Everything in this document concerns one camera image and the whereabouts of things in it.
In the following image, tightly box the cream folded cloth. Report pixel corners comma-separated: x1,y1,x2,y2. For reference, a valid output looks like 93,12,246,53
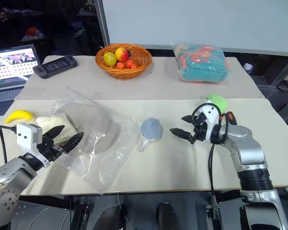
34,113,78,145

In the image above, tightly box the red and yellow toy fruit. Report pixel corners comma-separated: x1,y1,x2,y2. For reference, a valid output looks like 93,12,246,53
115,47,130,62

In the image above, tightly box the dark handheld game console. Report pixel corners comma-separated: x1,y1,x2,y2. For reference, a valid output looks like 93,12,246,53
32,54,80,80

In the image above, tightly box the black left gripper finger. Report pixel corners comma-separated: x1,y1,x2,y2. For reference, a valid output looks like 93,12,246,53
60,132,84,154
42,125,65,141

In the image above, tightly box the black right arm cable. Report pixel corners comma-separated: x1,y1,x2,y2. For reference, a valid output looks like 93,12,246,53
191,103,231,199

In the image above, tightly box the green plush toy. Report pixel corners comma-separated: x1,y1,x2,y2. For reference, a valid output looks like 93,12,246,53
206,93,229,113

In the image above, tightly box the whiteboard with grey frame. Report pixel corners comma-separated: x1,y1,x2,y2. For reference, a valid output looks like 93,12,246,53
96,0,288,58

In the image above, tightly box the open laptop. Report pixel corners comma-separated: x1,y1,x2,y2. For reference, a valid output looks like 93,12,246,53
0,44,42,118

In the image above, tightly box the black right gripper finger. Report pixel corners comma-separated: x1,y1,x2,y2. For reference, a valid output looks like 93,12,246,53
169,127,195,142
181,115,197,125

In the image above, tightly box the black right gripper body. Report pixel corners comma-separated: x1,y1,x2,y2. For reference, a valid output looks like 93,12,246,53
191,119,209,145

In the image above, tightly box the orange wicker basket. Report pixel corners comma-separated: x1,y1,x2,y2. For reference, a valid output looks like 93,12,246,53
95,43,153,81

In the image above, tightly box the grey cap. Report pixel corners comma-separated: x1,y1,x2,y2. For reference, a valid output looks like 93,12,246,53
61,104,119,154

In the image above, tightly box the orange and black tool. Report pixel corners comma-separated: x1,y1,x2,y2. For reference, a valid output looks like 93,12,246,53
221,111,238,127

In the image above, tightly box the teal plush pillow in bag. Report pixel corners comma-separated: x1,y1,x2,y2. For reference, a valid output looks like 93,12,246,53
173,43,231,85

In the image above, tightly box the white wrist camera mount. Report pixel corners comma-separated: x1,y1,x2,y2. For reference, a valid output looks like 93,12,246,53
16,123,51,168
197,101,223,142

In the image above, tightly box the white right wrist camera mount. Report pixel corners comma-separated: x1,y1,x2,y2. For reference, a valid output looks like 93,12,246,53
197,101,223,142

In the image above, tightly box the clear plastic bag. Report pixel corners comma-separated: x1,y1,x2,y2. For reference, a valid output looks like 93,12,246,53
51,87,145,195

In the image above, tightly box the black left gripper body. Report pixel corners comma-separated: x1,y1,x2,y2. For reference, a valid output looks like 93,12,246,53
36,133,68,164

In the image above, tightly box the yellow toy banana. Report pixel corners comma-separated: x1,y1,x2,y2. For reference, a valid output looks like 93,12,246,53
4,110,36,124

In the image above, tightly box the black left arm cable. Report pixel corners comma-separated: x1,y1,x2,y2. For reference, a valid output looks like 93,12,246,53
0,124,17,166

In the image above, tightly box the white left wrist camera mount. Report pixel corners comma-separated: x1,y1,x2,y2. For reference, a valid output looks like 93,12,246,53
16,123,51,168

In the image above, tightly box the grey-blue shark plush toy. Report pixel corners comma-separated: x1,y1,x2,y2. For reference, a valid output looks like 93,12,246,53
138,117,164,153

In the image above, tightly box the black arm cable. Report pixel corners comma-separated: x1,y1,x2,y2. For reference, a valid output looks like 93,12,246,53
191,103,231,199
0,124,17,166

